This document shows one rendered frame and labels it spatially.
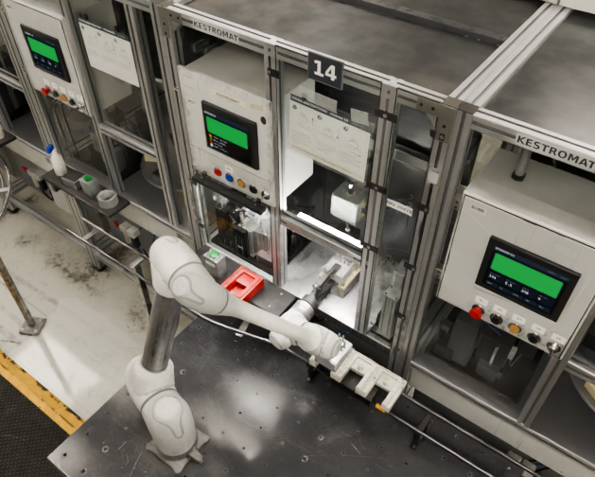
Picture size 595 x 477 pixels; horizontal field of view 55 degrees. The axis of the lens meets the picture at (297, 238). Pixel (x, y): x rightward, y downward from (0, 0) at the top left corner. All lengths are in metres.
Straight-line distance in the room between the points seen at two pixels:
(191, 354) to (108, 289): 1.38
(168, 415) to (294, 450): 0.52
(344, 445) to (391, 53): 1.46
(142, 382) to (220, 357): 0.46
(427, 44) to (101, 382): 2.50
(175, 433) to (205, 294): 0.61
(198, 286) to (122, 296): 2.06
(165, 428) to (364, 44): 1.46
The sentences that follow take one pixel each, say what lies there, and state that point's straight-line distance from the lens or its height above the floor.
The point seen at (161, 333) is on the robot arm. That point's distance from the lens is 2.11.
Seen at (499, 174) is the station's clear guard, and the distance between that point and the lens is 1.63.
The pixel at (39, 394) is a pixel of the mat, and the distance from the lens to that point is 3.54.
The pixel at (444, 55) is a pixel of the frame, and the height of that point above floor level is 2.01.
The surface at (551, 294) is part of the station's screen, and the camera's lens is 1.74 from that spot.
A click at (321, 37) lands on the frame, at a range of 1.90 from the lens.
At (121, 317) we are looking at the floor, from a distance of 3.71.
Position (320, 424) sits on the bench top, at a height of 0.68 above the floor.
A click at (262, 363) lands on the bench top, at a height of 0.68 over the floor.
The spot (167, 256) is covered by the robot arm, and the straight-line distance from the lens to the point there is 1.90.
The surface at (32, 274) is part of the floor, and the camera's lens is 4.15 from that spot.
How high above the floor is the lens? 2.83
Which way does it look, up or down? 45 degrees down
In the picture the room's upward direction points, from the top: straight up
